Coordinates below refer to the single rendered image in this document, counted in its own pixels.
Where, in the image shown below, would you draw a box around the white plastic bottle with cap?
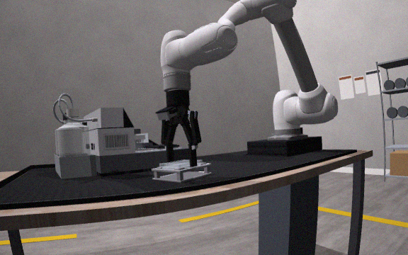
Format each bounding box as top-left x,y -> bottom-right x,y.
57,108 -> 91,157

